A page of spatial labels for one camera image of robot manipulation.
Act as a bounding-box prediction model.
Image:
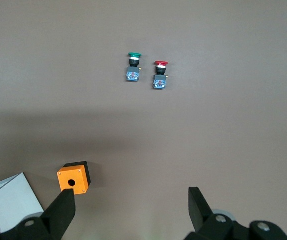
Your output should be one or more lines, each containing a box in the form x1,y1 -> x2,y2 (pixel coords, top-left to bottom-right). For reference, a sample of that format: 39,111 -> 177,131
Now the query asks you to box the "green mushroom push button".
126,51 -> 144,83

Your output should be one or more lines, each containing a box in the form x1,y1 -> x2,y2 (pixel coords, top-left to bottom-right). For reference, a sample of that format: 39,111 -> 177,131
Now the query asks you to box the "orange button enclosure box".
56,161 -> 92,196

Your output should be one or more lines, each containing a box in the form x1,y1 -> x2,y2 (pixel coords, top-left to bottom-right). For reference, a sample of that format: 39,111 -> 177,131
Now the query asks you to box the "red mushroom push button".
152,60 -> 169,91

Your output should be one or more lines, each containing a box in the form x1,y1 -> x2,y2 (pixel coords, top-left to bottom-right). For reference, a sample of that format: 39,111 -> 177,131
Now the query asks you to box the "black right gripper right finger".
184,186 -> 287,240

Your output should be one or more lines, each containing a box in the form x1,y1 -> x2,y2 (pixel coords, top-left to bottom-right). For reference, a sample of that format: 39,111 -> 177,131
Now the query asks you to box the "white drawer cabinet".
0,171 -> 45,222

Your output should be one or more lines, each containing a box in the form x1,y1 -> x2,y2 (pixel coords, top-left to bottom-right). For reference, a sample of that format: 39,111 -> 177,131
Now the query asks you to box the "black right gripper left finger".
0,188 -> 77,240

